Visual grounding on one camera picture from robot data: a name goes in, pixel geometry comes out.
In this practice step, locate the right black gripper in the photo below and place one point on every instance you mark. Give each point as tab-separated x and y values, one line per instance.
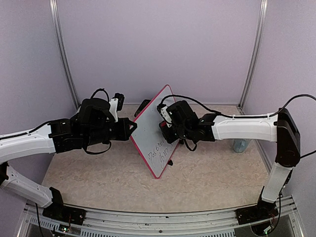
169	138

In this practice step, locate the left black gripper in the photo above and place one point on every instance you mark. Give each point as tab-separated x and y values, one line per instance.
125	134

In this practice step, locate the red whiteboard eraser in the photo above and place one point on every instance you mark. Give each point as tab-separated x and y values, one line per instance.
163	124

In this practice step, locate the pink framed whiteboard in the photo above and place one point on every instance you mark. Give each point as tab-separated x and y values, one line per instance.
148	138

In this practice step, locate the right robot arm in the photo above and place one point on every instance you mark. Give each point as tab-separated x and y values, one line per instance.
181	122

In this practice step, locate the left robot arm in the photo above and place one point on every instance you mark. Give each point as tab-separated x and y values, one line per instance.
95	122

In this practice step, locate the black floral square plate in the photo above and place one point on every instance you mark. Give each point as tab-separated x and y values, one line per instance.
141	107

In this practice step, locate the light blue mug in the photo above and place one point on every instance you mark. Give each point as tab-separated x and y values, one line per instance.
240	145

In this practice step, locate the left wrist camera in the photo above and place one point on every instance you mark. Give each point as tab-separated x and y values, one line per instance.
116	104

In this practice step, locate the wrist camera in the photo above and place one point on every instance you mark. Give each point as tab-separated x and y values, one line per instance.
162	109
116	104

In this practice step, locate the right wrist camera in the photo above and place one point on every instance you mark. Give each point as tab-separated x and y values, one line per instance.
162	109

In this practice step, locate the front aluminium rail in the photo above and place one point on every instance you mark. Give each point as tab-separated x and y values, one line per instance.
106	223

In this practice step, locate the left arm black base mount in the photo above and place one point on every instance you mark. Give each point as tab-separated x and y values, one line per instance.
59	211

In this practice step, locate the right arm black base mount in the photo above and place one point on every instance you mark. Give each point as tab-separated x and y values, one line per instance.
261	211

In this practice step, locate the left aluminium frame post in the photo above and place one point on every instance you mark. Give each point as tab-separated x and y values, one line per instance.
58	31

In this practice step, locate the aluminium frame post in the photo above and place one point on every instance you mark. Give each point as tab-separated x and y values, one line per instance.
58	31
255	53

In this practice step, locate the right aluminium frame post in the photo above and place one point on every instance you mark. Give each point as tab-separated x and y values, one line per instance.
255	53

